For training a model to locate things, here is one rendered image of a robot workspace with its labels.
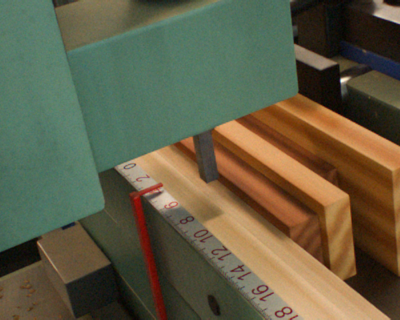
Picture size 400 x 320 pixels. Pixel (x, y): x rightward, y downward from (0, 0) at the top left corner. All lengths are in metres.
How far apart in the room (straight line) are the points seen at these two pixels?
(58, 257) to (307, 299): 0.29
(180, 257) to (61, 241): 0.22
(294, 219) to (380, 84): 0.15
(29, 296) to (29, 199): 0.33
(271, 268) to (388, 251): 0.09
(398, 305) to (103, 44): 0.21
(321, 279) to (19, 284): 0.35
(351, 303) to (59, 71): 0.18
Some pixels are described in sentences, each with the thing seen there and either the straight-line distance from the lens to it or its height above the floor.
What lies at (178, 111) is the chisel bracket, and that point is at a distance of 0.43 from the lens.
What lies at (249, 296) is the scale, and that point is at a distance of 0.39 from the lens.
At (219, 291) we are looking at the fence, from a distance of 0.42.
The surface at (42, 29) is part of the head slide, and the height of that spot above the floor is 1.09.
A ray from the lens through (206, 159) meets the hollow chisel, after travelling 0.49.
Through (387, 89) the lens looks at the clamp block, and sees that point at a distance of 0.56.
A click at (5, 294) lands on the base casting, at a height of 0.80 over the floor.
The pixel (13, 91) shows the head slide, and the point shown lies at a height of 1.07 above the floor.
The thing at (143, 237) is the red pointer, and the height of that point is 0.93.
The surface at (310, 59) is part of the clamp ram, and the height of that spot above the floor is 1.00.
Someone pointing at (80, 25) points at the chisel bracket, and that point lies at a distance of 0.42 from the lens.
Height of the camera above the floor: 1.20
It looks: 29 degrees down
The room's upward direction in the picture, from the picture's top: 11 degrees counter-clockwise
